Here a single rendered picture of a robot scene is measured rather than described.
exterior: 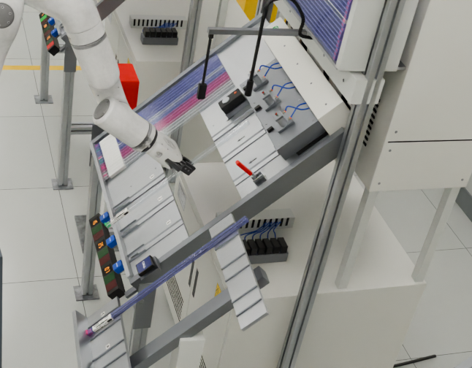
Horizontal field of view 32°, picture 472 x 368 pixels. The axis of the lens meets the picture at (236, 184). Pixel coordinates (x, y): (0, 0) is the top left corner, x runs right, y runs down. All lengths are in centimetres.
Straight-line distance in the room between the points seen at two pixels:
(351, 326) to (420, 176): 59
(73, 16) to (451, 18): 91
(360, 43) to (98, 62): 63
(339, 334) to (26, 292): 124
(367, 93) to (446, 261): 193
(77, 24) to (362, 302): 125
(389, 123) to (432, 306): 154
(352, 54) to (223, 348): 103
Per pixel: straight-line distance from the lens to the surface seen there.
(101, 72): 209
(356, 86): 207
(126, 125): 218
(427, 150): 235
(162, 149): 224
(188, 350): 205
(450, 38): 218
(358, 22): 201
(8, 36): 199
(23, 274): 338
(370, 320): 274
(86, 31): 204
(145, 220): 242
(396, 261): 277
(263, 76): 239
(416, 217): 412
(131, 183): 257
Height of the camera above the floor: 228
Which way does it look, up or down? 35 degrees down
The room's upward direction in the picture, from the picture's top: 12 degrees clockwise
